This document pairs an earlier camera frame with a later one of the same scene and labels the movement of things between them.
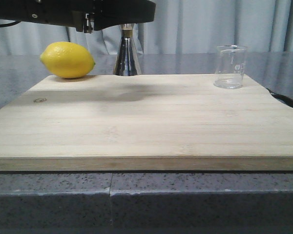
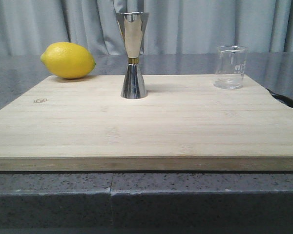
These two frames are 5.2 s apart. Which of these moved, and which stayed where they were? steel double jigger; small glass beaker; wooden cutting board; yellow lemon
Moved: steel double jigger
Stayed: wooden cutting board; small glass beaker; yellow lemon
